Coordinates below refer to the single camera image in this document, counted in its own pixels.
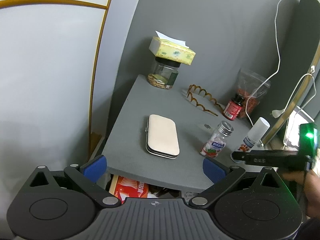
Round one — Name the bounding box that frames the grey nightstand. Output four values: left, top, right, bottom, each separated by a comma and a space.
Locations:
101, 74, 266, 193

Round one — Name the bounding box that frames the white spray bottle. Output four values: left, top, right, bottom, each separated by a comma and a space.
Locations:
234, 117, 270, 153

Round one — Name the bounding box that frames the person's right hand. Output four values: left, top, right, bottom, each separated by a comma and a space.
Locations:
281, 170, 319, 218

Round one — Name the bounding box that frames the yellow tissue pack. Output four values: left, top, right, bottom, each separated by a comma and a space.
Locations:
149, 31, 196, 65

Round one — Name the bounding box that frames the clear bag of red berries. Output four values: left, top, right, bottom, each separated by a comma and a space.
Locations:
236, 69, 271, 119

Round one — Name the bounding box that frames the candy bottle with metal cap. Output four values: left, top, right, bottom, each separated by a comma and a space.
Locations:
200, 121, 234, 158

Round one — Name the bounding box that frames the white charging cable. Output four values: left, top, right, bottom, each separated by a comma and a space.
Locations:
243, 0, 317, 143

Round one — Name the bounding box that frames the beige clasp case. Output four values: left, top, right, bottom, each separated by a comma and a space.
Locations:
145, 114, 180, 159

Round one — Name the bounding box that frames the white power plug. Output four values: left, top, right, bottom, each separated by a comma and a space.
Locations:
272, 109, 285, 119

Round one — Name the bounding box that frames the glass jar with black lid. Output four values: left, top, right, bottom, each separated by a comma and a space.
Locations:
147, 57, 181, 89

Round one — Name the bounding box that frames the red supplement bottle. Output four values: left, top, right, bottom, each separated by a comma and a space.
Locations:
223, 93, 245, 120

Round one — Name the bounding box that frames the red orange box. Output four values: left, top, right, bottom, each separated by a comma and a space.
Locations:
113, 176, 149, 203

